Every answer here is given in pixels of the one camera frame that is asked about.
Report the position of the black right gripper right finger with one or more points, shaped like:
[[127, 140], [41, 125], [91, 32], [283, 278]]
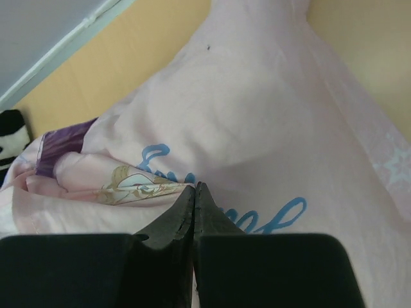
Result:
[[234, 269]]

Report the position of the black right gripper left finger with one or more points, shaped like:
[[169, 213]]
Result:
[[151, 268]]

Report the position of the pink printed pillowcase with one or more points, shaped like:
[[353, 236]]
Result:
[[256, 106]]

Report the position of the zebra striped pillow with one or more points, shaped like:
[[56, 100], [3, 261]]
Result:
[[15, 138]]

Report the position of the aluminium rear table rail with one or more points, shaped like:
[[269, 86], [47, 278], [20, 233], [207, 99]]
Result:
[[38, 36]]

